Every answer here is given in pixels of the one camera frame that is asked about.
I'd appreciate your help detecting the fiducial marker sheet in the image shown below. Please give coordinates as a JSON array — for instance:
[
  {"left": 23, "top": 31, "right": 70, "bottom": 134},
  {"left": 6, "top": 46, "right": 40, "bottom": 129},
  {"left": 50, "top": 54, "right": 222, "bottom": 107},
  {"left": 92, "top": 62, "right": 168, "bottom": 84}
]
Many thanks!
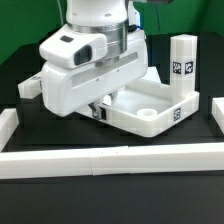
[{"left": 144, "top": 66, "right": 161, "bottom": 83}]

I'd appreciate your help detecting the white desk top tray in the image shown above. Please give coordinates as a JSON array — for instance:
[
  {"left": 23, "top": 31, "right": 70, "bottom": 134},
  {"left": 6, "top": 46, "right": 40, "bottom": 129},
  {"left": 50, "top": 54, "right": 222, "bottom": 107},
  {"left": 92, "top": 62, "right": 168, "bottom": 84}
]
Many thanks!
[{"left": 75, "top": 77, "right": 201, "bottom": 138}]

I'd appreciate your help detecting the white cable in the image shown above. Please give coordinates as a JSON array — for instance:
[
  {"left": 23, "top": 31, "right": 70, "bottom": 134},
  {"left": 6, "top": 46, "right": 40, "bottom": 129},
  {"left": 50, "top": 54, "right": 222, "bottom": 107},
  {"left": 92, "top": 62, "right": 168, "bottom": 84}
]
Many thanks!
[{"left": 57, "top": 0, "right": 66, "bottom": 31}]

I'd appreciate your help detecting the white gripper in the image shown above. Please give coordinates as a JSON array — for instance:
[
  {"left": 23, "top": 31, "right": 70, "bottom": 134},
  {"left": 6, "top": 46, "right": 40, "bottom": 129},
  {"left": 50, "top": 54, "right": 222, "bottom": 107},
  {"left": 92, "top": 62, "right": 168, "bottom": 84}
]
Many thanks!
[{"left": 39, "top": 26, "right": 148, "bottom": 120}]

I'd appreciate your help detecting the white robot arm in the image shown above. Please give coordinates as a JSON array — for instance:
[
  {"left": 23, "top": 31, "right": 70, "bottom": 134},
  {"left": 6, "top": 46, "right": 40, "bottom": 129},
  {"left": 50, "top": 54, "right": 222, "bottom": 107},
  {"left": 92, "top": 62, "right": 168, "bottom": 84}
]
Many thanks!
[{"left": 39, "top": 0, "right": 148, "bottom": 117}]

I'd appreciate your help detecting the white obstacle fence frame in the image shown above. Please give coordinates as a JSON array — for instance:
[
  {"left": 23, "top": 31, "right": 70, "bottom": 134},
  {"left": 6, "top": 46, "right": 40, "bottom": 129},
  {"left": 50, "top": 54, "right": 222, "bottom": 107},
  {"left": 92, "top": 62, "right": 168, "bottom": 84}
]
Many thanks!
[{"left": 0, "top": 108, "right": 224, "bottom": 179}]

